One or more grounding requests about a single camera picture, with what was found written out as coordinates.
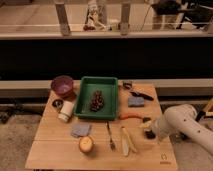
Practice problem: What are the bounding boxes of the black eraser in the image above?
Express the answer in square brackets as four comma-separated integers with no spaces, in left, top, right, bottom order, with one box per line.
[142,116,157,140]

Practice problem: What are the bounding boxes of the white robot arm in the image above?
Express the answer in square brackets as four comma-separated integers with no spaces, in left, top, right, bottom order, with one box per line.
[140,104,213,155]

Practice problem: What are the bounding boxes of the green plastic tray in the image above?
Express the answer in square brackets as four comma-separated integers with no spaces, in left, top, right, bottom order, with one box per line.
[74,76,118,121]

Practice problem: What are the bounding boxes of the yellow peeled banana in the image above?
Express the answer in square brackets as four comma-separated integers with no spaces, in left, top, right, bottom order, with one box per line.
[121,126,138,157]

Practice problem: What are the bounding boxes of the blue-grey sponge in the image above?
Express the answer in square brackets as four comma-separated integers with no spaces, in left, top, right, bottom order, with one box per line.
[128,97,145,107]

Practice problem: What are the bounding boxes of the metal fork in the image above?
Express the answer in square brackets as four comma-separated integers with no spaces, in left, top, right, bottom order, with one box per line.
[106,122,116,151]

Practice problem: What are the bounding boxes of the dark grape bunch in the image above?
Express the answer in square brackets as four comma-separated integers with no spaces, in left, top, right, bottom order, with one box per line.
[90,90,104,112]

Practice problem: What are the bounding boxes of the yellow apple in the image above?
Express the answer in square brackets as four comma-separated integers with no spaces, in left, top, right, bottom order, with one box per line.
[79,136,94,154]

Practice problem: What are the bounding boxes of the grey folded cloth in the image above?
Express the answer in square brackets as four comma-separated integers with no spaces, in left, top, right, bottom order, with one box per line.
[71,123,91,138]

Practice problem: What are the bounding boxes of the white cup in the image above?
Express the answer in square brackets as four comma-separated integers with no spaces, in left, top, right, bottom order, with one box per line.
[58,101,74,122]

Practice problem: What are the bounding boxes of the small black round lid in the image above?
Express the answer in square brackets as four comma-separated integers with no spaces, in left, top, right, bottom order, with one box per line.
[52,99,63,108]

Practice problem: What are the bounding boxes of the purple bowl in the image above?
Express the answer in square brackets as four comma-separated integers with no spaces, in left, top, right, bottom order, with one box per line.
[51,75,74,98]

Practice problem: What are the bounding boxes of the dark ring tape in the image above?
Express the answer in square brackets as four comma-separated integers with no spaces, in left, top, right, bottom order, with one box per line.
[123,82,132,90]

